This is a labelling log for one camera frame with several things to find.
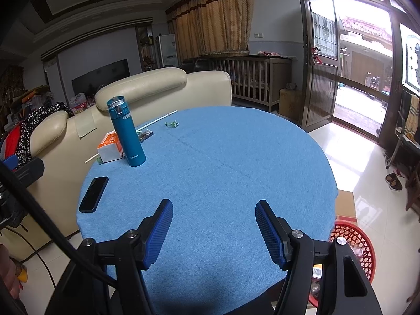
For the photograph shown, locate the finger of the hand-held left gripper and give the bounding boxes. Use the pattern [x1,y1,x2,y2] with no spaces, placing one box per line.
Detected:
[16,158,45,187]

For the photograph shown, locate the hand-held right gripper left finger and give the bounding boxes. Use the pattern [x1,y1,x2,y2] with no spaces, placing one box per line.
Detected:
[44,199,174,315]

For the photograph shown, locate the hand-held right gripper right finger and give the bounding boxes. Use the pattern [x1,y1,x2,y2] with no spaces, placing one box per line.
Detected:
[255,200,383,315]

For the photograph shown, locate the red plastic basket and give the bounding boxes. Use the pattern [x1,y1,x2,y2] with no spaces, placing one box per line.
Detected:
[308,222,376,307]

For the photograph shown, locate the blue cloth item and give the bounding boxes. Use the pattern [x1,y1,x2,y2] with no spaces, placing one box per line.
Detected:
[0,156,18,171]

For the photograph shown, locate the red fringed cloth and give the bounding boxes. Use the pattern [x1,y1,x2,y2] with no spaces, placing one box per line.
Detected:
[0,128,25,158]

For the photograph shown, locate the black white patterned scarf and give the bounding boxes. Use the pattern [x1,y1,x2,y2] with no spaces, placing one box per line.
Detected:
[15,103,74,168]

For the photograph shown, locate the black smartphone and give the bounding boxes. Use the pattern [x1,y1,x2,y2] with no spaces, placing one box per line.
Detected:
[78,176,109,213]

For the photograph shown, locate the beige paper sheet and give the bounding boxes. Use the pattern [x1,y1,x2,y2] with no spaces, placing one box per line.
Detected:
[74,108,98,138]

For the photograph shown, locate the cluttered wooden shelf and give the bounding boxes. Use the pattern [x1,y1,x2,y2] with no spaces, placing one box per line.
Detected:
[0,66,50,132]

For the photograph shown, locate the flat cardboard box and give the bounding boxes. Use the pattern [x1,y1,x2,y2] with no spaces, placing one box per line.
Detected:
[335,188,358,225]

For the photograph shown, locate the orange white tissue box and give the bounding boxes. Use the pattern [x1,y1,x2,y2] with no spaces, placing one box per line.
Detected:
[97,130,125,164]

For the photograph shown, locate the teal thermos bottle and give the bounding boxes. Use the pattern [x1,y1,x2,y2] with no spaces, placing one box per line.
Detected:
[107,96,147,167]

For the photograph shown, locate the long white stick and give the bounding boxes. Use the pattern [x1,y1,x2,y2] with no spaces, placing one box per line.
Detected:
[85,111,179,165]

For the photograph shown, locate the black television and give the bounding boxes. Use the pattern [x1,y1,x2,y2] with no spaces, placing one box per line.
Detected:
[71,59,129,96]

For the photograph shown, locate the pair of slippers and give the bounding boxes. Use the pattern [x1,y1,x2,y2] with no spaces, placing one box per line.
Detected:
[385,171,404,191]

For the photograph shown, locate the cream leather sofa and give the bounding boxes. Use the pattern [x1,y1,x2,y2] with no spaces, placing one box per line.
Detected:
[20,67,232,260]

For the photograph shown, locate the brown glass door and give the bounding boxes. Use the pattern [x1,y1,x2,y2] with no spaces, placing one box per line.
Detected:
[300,0,340,128]

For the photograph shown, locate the wooden crib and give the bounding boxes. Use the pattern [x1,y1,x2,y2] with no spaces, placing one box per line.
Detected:
[193,51,292,112]

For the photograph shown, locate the wooden chair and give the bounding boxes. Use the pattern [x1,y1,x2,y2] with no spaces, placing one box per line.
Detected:
[382,90,420,211]

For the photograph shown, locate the wooden display cabinet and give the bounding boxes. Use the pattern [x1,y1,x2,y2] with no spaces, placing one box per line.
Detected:
[136,25,160,71]

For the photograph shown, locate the striped towel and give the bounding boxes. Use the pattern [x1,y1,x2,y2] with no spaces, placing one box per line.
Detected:
[402,93,420,141]

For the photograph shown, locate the white standing air conditioner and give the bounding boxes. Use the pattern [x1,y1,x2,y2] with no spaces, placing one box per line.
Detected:
[158,34,178,68]

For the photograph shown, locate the beige curtains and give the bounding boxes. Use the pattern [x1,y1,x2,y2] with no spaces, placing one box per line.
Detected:
[166,0,255,61]

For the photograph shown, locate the black cable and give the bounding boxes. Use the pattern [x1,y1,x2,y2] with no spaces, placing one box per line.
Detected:
[0,162,117,287]

